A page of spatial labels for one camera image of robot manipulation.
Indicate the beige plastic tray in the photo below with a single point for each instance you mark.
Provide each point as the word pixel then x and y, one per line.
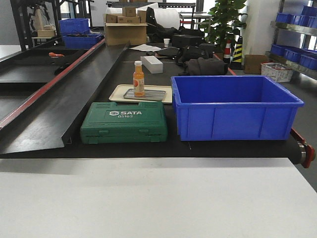
pixel 118 93

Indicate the large cardboard box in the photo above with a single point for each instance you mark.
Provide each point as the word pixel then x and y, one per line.
pixel 122 33

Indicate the small grey metal tray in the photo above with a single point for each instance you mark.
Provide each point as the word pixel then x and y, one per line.
pixel 149 95

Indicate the white paper cup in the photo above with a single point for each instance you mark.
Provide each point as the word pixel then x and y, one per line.
pixel 166 42

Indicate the orange juice bottle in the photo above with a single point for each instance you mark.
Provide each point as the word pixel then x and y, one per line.
pixel 138 79

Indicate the dark grey cloth bundle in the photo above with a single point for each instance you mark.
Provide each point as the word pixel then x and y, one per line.
pixel 203 66

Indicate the large blue plastic bin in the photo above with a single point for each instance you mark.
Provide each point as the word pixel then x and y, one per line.
pixel 229 107

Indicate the red conveyor end bracket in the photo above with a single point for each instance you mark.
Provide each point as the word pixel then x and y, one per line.
pixel 308 153

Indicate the yellow black traffic cone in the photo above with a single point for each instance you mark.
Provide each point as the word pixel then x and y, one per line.
pixel 236 62

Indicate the orange handled tool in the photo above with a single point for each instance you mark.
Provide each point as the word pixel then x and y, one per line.
pixel 55 55

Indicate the white red basket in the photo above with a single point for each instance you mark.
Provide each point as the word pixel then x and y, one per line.
pixel 277 72

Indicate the green potted plant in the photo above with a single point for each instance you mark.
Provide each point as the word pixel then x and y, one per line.
pixel 226 22

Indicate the white rectangular box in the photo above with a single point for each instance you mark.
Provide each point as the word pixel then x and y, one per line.
pixel 152 64

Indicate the blue bin far left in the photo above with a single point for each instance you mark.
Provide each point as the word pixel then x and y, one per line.
pixel 83 41

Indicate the green SATA tool case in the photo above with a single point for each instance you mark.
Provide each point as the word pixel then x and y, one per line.
pixel 109 122

